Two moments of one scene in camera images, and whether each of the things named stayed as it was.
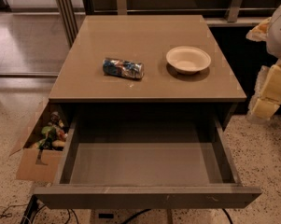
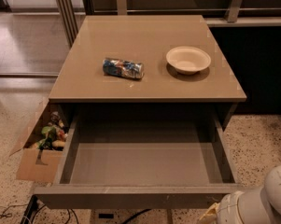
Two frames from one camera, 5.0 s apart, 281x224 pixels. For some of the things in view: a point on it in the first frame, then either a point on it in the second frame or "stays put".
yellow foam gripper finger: x=260 y=32 to x=211 y=215
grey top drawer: x=147 y=156 stays put
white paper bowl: x=188 y=60 stays put
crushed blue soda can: x=122 y=68 stays put
